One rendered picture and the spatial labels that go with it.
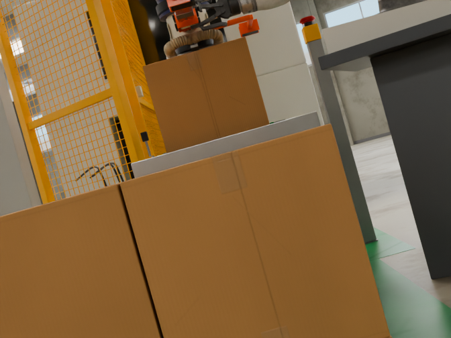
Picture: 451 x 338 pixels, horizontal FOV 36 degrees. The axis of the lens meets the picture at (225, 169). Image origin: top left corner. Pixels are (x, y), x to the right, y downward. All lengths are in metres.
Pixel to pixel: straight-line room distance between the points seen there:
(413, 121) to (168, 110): 0.92
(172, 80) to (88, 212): 1.39
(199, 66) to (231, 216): 1.41
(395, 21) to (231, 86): 0.74
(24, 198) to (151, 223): 2.10
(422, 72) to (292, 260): 1.05
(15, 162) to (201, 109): 1.09
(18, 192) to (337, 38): 1.78
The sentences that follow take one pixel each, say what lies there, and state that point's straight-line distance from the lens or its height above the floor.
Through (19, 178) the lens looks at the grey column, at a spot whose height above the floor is 0.71.
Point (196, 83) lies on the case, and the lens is 2.58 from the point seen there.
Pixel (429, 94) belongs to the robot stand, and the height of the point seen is 0.55.
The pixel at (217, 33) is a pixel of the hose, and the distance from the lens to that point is 2.72.
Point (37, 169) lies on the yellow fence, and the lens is 3.86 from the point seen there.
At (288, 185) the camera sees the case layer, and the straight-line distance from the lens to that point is 1.24.
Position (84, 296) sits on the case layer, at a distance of 1.29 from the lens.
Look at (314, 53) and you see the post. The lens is 3.11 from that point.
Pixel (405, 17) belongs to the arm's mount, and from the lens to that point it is 2.11.
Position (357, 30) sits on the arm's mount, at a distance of 2.13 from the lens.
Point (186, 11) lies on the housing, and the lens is 2.42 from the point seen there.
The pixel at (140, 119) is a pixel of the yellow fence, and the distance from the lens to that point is 3.77.
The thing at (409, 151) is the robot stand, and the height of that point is 0.40.
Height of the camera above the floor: 0.53
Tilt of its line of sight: 1 degrees down
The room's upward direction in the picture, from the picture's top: 16 degrees counter-clockwise
